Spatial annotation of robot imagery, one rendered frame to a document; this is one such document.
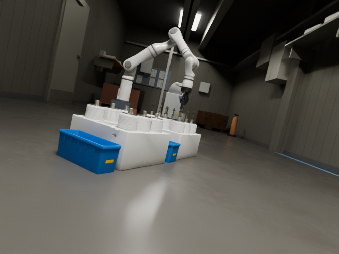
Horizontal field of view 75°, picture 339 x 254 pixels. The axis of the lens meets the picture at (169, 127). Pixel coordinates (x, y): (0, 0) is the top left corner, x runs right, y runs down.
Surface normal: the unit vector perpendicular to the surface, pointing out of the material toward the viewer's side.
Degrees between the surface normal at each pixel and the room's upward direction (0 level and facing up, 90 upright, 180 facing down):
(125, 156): 90
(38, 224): 0
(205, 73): 90
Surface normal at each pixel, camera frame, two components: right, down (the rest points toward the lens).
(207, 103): 0.01, 0.07
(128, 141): 0.84, 0.22
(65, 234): 0.22, -0.97
